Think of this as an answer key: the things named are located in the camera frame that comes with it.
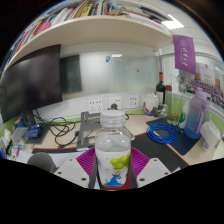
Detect grey mug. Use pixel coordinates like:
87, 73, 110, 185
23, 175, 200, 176
26, 151, 59, 175

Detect small blue box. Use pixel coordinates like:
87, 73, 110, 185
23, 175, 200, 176
26, 123, 44, 140

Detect flat round red coaster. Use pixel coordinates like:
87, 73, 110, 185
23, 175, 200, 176
98, 178, 134, 192

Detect green drinking glass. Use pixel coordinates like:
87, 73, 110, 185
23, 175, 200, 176
166, 91, 183, 126

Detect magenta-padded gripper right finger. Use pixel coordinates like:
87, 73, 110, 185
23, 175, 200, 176
127, 147, 173, 190

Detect purple hanging flag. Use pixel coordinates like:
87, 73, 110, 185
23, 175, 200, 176
171, 34, 197, 75

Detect white wall socket row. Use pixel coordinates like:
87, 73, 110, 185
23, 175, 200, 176
86, 94, 141, 115

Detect clear plastic drink bottle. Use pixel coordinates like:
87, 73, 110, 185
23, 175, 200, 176
94, 109, 133, 191

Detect dark wine bottle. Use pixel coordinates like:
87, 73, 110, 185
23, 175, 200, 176
155, 71, 167, 107

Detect ceiling light panels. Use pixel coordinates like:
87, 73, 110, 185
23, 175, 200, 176
161, 14, 185, 31

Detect large white paper sheet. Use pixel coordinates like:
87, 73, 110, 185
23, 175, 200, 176
14, 149, 85, 168

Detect wall shelf with books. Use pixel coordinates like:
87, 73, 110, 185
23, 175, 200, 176
2, 0, 175, 73

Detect purple water bottle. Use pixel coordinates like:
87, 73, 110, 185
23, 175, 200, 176
183, 87, 211, 141

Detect clear plastic box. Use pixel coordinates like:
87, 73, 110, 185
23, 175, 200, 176
11, 126, 30, 146

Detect black computer monitor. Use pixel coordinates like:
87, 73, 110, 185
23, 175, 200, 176
0, 43, 64, 125

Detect group photo poster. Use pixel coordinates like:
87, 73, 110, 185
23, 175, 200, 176
179, 61, 224, 108

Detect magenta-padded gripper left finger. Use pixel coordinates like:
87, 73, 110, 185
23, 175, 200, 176
53, 147, 100, 190

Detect dark blue mouse pad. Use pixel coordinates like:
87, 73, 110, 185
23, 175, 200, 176
145, 116, 201, 156

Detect white tissue pack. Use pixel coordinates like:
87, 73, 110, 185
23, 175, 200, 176
199, 119, 222, 153

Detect black cable bundle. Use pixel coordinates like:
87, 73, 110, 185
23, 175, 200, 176
32, 109, 81, 148

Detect white round jar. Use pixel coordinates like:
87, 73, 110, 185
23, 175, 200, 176
142, 92, 161, 113

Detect blue coiled cable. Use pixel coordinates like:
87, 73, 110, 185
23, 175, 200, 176
146, 122, 183, 145

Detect grey metal laptop stand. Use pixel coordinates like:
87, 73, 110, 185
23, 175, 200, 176
75, 111, 136, 152

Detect black desk mat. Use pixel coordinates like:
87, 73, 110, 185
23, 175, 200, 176
31, 131, 190, 175

